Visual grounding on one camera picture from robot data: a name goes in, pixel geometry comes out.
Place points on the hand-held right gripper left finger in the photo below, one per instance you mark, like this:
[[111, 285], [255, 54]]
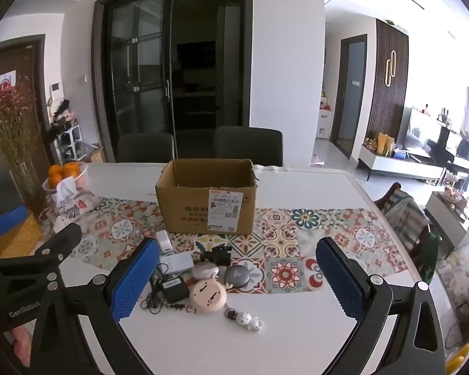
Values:
[[135, 277]]

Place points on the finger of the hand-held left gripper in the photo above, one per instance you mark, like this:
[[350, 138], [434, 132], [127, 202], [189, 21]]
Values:
[[9, 218], [62, 238]]

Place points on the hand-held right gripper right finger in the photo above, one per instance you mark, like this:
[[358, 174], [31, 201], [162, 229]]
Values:
[[340, 277]]

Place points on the white charger plug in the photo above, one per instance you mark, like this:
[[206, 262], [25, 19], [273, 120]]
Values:
[[163, 241]]

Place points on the silver oval case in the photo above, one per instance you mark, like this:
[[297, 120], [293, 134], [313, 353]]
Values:
[[204, 271]]

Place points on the brown cardboard box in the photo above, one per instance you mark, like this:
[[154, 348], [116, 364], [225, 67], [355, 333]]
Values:
[[187, 203]]

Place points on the yellow woven box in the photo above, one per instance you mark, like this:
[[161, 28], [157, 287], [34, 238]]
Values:
[[17, 238]]

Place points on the glass vase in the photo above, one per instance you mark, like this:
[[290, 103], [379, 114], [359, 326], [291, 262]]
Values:
[[23, 187]]

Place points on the floral fabric tissue box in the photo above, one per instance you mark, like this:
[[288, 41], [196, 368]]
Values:
[[72, 203]]

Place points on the pink clothing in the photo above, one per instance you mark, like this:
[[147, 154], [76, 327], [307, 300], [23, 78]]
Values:
[[19, 332]]

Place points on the white USB hub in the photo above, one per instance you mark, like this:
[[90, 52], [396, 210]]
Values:
[[176, 262]]

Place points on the patterned floral tablecloth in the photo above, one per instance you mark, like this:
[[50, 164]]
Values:
[[297, 242]]

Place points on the orange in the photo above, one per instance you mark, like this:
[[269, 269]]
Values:
[[71, 169], [55, 170], [54, 181]]

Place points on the white fruit basket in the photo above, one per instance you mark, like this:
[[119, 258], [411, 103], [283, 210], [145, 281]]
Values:
[[82, 174]]

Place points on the pink round device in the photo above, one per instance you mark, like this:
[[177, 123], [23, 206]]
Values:
[[208, 296]]

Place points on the black bike light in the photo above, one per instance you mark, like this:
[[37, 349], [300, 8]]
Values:
[[215, 258]]

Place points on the striped cloth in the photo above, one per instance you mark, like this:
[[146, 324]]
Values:
[[406, 218]]

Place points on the small cardboard box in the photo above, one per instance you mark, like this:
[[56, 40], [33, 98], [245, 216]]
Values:
[[97, 154]]

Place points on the wooden chair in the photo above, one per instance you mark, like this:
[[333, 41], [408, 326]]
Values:
[[387, 199]]

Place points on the green bag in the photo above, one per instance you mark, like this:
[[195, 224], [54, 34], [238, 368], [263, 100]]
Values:
[[430, 258]]

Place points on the dried flower bouquet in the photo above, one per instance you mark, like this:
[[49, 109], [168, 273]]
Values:
[[9, 125]]

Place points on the white shoe rack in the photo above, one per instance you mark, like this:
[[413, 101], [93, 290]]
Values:
[[68, 136]]

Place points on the grey round device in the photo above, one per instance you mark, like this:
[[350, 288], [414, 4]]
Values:
[[237, 274]]

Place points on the white side table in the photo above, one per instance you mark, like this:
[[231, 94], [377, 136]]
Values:
[[443, 218]]

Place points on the dark dining chair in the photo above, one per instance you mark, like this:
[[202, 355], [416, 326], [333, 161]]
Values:
[[145, 147], [248, 144]]

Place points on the white television cabinet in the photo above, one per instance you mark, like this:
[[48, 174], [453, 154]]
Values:
[[398, 164]]

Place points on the red door paper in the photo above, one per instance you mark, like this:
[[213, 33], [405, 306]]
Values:
[[4, 83]]

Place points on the yellow paper bags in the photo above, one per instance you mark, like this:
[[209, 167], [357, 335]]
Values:
[[383, 143]]

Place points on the white drawer cabinet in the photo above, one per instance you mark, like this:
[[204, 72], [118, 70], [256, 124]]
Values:
[[324, 123]]

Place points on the vase with red flowers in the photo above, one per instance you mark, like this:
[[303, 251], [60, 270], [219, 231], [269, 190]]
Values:
[[27, 62]]

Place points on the television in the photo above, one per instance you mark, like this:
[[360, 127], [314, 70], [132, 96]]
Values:
[[422, 132]]

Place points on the dark room door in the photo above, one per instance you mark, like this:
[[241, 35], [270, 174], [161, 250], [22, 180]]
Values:
[[349, 93]]

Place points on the black sliding glass door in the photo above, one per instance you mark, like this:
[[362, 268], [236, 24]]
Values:
[[140, 66]]

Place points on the wall intercom panel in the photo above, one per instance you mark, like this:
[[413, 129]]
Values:
[[56, 86]]

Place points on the dark slatted wall panel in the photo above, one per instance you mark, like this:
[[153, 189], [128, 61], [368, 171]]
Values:
[[379, 105]]

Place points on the gold wall ornament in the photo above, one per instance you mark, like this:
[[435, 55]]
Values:
[[391, 68]]

